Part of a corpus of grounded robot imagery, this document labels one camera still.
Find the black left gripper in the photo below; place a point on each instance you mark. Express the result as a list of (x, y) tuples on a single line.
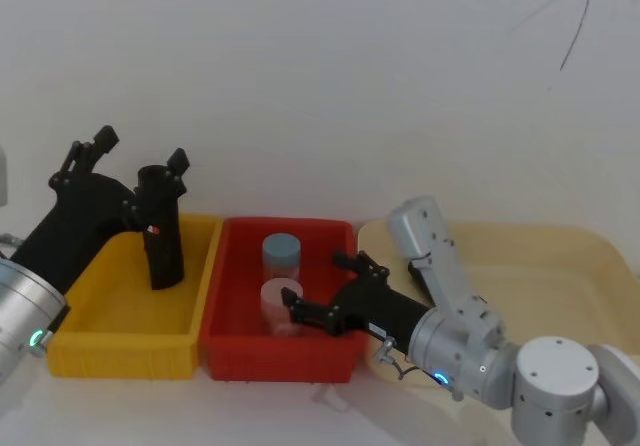
[(65, 226)]

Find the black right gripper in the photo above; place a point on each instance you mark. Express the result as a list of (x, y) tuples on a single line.
[(385, 311)]

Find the clear jar with white lid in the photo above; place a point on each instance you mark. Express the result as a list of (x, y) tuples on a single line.
[(274, 301)]

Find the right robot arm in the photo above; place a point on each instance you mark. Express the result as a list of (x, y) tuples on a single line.
[(550, 366)]

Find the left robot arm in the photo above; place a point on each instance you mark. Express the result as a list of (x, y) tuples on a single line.
[(25, 291)]

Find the clear jar with blue lid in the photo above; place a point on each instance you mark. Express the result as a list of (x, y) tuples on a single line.
[(281, 253)]

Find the red plastic bin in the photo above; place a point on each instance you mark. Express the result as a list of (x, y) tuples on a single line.
[(280, 361)]

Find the yellow plastic bin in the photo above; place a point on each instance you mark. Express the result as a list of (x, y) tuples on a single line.
[(125, 351)]

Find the cream plastic tray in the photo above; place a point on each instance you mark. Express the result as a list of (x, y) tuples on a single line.
[(540, 276)]

